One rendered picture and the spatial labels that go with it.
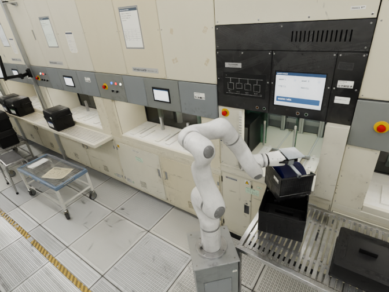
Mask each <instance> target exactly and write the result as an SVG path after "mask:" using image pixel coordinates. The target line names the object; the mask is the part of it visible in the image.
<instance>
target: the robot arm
mask: <svg viewBox="0 0 389 292"><path fill-rule="evenodd" d="M219 138H220V139H221V140H222V141H223V142H224V144H225V145H226V146H227V147H228V148H229V149H230V150H231V151H232V152H233V153H234V155H235V156H236V158H237V160H238V166H239V168H240V170H241V171H245V172H246V173H247V174H248V175H249V176H250V177H251V178H253V179H255V180H258V179H260V178H262V176H263V170H262V168H263V167H267V166H283V165H285V163H286V164H288V162H289V161H290V160H295V159H290V160H289V159H288V158H287V157H286V156H285V155H284V154H283V153H282V152H280V151H273V152H268V153H261V154H255V155H253V154H252V153H251V151H250V149H249V147H248V145H247V144H246V142H245V141H244V140H243V138H242V137H241V136H240V135H239V133H238V132H237V130H236V129H235V128H234V127H233V125H232V124H231V123H230V122H229V121H228V120H227V119H225V118H217V119H214V120H212V121H210V122H207V123H201V124H195V125H190V126H187V127H185V128H184V129H182V130H181V131H180V132H179V134H178V142H179V144H180V145H181V146H182V147H183V148H184V149H186V150H187V151H189V152H190V153H191V154H192V155H193V157H194V162H193V163H192V165H191V171H192V176H193V179H194V183H195V184H196V187H194V188H193V190H192V192H191V196H190V198H191V202H192V205H193V208H194V210H195V212H196V214H197V216H198V219H199V222H200V233H201V237H200V238H199V239H198V241H197V244H196V247H197V251H198V253H199V254H200V255H201V256H202V257H204V258H207V259H216V258H219V257H221V256H222V255H223V254H224V253H225V251H226V248H227V244H226V240H225V239H224V237H223V236H221V228H220V219H219V218H221V217H222V216H223V214H224V212H225V209H226V206H225V202H224V199H223V197H222V195H221V193H220V191H219V189H218V187H217V186H216V184H215V181H214V179H213V176H212V171H211V161H212V160H213V159H214V157H215V147H214V145H213V143H212V142H211V141H210V140H215V139H219ZM286 158H287V159H286Z"/></svg>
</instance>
